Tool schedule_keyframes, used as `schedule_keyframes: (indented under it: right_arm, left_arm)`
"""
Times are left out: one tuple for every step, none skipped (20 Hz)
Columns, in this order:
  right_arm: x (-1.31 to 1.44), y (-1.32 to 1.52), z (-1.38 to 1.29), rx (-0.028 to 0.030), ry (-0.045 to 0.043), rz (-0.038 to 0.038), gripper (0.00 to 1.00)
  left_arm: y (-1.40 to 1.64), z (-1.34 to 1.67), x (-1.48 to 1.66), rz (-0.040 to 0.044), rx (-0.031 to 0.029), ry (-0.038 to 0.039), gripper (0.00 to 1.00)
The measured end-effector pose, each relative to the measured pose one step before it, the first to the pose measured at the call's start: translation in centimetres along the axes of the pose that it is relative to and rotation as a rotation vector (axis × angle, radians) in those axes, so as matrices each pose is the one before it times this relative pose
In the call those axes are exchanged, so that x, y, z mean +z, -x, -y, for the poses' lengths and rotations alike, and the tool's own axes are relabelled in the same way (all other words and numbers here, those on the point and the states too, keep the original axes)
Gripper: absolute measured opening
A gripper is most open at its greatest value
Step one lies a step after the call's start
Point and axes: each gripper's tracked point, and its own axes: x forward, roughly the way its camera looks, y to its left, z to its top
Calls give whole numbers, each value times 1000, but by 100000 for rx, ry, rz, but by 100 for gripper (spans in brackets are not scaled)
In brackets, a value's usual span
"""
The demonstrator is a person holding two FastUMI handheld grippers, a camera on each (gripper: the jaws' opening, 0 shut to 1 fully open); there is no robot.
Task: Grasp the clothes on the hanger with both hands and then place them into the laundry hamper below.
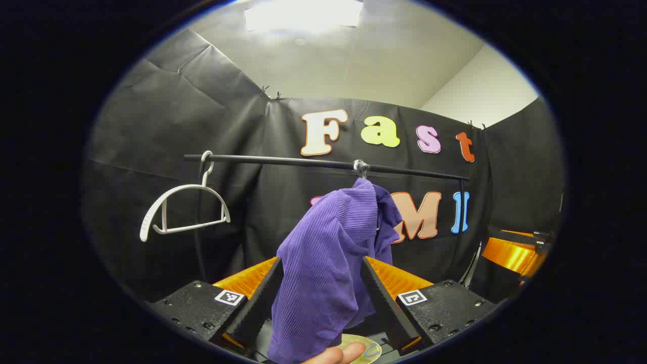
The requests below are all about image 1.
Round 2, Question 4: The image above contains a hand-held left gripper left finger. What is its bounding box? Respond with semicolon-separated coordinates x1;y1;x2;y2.
146;257;285;357

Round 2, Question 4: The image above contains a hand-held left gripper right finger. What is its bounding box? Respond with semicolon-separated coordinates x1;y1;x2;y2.
360;256;498;354

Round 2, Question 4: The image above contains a purple ribbed garment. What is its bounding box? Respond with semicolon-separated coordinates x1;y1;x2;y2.
268;178;403;364

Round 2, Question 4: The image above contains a white plastic clothes hanger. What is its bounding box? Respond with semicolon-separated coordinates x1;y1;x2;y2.
140;150;232;242

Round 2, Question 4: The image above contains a black clothes rack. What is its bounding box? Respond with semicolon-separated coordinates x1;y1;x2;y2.
183;152;471;284

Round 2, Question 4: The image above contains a round pale yellow object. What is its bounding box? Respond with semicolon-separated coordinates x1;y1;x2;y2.
338;334;383;364

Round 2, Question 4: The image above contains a black backdrop cloth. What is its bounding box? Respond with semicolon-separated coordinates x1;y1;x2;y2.
81;28;566;309

